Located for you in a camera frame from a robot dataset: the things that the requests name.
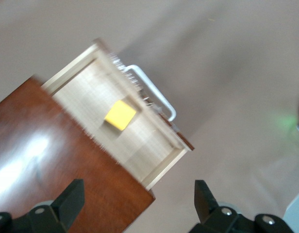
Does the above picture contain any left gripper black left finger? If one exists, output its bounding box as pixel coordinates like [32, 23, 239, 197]
[12, 179, 85, 233]

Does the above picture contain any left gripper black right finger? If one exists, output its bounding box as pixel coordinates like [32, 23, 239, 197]
[190, 180, 253, 233]

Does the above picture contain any yellow wooden block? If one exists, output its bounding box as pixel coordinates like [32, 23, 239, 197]
[104, 100, 137, 132]

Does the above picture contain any dark brown wooden box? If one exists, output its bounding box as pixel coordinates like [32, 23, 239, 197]
[0, 75, 156, 233]

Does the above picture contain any light wood drawer white handle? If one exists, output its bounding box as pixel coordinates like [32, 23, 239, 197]
[41, 38, 195, 191]

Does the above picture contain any brown table cover sheet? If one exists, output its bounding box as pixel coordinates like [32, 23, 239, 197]
[0, 0, 299, 233]

